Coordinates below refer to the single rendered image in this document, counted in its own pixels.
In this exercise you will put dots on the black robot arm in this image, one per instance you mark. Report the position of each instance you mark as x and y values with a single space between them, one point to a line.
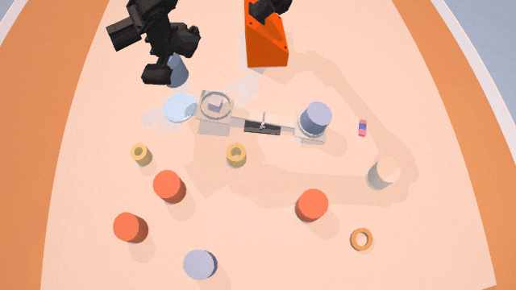
151 17

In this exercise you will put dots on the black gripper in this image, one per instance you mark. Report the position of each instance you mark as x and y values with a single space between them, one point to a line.
160 73

